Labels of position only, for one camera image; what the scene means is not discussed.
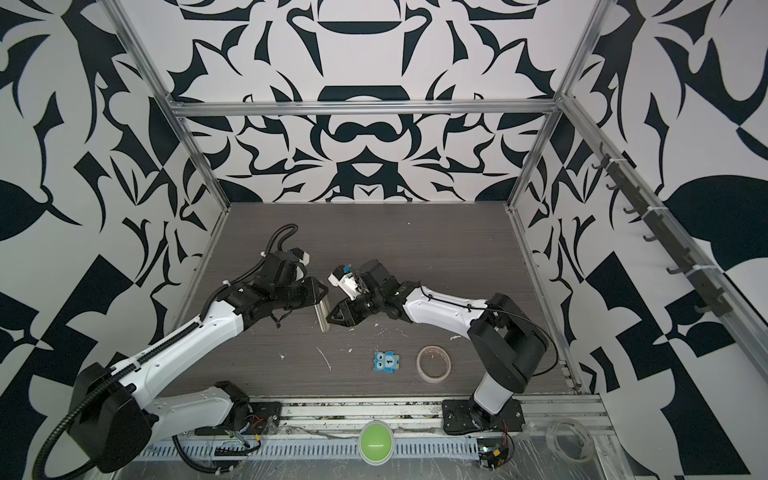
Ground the green push button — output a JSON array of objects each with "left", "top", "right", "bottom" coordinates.
[{"left": 358, "top": 420, "right": 395, "bottom": 466}]

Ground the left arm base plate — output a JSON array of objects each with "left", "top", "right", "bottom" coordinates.
[{"left": 194, "top": 401, "right": 282, "bottom": 436}]

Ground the blue owl figure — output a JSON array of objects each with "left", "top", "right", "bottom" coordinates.
[{"left": 373, "top": 351, "right": 400, "bottom": 373}]

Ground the slotted cable duct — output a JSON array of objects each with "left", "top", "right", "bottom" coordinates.
[{"left": 137, "top": 436, "right": 481, "bottom": 463}]

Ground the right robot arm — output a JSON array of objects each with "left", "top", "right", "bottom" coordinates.
[{"left": 326, "top": 260, "right": 552, "bottom": 416}]

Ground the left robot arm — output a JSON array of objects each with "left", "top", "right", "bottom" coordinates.
[{"left": 31, "top": 223, "right": 328, "bottom": 479}]

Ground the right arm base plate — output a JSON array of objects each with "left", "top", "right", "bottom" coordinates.
[{"left": 441, "top": 399, "right": 526, "bottom": 436}]

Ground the small circuit board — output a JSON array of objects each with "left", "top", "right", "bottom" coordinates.
[{"left": 478, "top": 443, "right": 510, "bottom": 470}]

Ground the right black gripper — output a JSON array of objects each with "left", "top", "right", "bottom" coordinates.
[{"left": 325, "top": 293, "right": 388, "bottom": 329}]

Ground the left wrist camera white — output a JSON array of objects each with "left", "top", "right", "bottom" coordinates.
[{"left": 290, "top": 248, "right": 310, "bottom": 265}]

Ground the aluminium frame rail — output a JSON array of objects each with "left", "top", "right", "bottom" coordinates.
[{"left": 170, "top": 99, "right": 556, "bottom": 118}]

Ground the white remote control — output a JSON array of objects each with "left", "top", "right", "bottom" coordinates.
[{"left": 315, "top": 299, "right": 329, "bottom": 333}]

